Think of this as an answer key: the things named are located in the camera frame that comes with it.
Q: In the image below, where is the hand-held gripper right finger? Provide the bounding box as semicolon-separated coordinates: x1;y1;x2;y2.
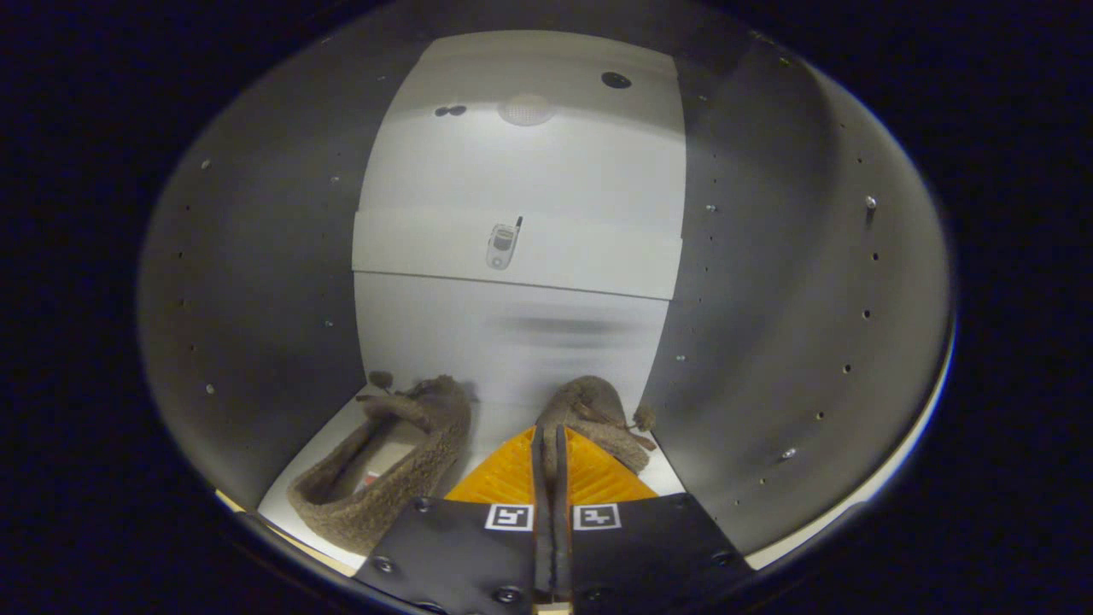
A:
553;425;757;615

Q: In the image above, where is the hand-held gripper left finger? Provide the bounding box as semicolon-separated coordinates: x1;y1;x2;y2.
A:
354;425;553;615

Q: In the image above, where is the brown fuzzy shoe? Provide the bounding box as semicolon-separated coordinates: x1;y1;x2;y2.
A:
535;376;658;476
286;372;473;556

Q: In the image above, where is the dark grey shoe cabinet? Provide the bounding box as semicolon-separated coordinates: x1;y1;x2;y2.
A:
137;0;957;575

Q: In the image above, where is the white cabinet shelf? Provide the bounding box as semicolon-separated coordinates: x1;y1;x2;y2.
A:
256;389;688;575

